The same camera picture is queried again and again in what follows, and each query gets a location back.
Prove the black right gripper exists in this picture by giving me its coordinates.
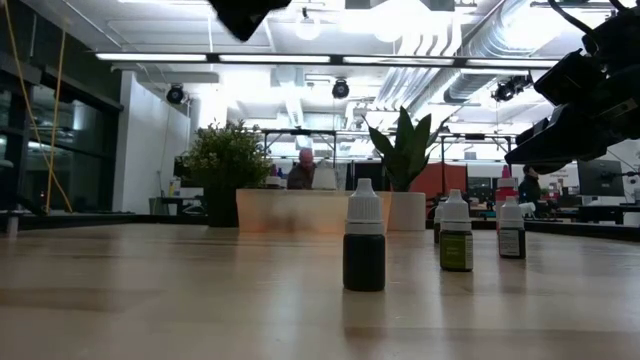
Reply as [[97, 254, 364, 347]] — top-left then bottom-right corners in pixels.
[[504, 34, 640, 175]]

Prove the small dark purple dropper bottle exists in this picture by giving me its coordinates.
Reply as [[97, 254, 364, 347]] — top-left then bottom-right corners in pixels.
[[498, 195, 527, 260]]

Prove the small white-labelled dropper bottle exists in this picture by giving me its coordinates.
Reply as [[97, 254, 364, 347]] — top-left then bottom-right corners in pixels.
[[432, 201, 446, 246]]

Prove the small olive-labelled dropper bottle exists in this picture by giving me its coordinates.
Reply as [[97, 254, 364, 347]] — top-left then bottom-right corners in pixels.
[[439, 188, 475, 273]]

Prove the small red dropper bottle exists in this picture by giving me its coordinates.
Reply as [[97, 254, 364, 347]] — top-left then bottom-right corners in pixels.
[[342, 178, 387, 293]]

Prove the large pink food coloring bottle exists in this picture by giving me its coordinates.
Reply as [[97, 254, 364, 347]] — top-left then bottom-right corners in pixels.
[[494, 164, 520, 235]]

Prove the black monitor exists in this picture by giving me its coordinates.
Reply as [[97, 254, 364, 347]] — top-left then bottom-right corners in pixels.
[[576, 157, 626, 198]]

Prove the long white light bar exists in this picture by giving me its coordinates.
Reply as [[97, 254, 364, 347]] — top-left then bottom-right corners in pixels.
[[94, 51, 561, 70]]

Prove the person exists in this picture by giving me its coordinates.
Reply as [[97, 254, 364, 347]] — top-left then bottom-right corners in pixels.
[[287, 147, 317, 190], [517, 164, 544, 206]]

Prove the white globe lamp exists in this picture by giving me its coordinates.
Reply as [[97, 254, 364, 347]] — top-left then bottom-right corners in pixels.
[[293, 7, 322, 42]]

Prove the black desk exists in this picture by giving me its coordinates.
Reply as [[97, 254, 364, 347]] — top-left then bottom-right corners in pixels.
[[574, 203, 640, 226]]

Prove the orange partition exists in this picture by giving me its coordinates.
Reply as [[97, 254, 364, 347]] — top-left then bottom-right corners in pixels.
[[410, 162, 469, 200]]

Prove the bushy green potted plant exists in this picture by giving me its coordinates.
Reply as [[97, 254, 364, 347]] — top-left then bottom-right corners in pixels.
[[180, 118, 275, 229]]

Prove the snake plant in white pot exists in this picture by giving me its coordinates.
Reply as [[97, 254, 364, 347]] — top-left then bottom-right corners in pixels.
[[362, 105, 451, 233]]

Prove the orange translucent plastic bin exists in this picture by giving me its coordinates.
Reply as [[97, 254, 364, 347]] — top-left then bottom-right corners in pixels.
[[235, 188, 393, 234]]

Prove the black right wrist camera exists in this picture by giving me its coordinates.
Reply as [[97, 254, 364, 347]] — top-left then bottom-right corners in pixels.
[[533, 48, 609, 106]]

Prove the black metal frame stand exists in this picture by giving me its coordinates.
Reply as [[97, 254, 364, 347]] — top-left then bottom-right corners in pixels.
[[438, 132, 514, 197], [260, 128, 339, 169]]

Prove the black right camera cable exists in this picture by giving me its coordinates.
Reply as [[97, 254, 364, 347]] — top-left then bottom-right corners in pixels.
[[547, 0, 601, 41]]

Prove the silver ventilation duct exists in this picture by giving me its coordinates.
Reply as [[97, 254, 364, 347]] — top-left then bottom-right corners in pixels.
[[372, 0, 591, 119]]

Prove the yellow extension cord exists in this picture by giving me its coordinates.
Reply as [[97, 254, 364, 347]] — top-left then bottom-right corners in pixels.
[[2, 0, 75, 214]]

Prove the grey post stub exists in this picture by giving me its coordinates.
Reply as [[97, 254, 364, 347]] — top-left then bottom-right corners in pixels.
[[4, 209, 21, 237]]

